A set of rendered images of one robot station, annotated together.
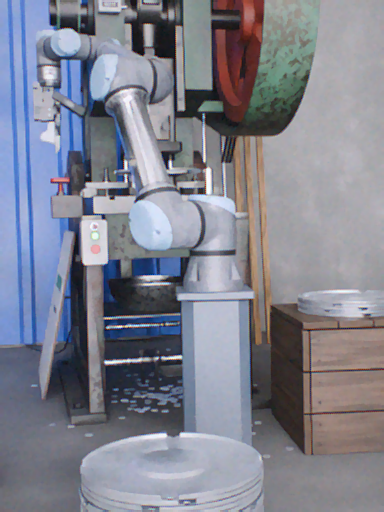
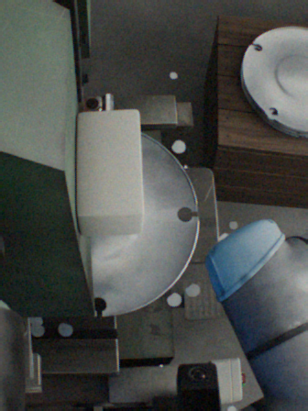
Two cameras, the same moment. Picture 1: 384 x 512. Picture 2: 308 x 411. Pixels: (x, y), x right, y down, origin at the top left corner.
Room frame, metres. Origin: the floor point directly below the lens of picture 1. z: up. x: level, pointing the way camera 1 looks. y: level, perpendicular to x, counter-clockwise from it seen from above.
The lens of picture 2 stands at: (2.34, 0.41, 1.72)
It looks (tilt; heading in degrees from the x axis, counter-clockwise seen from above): 70 degrees down; 272
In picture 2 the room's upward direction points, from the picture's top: 8 degrees clockwise
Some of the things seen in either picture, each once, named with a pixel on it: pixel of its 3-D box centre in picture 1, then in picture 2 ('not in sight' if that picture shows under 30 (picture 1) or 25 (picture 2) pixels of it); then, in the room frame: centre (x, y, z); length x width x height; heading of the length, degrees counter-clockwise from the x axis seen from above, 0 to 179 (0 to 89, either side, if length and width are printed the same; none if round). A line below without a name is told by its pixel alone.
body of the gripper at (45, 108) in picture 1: (47, 103); not in sight; (2.25, 0.43, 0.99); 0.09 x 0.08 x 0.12; 103
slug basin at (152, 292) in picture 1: (154, 293); not in sight; (2.56, 0.13, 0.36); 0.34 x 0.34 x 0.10
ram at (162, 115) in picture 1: (151, 99); not in sight; (2.52, 0.12, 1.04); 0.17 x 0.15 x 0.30; 13
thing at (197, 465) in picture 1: (171, 462); not in sight; (1.14, 0.04, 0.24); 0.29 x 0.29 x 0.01
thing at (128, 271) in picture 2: (157, 171); (93, 217); (2.43, 0.11, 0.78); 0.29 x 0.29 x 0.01
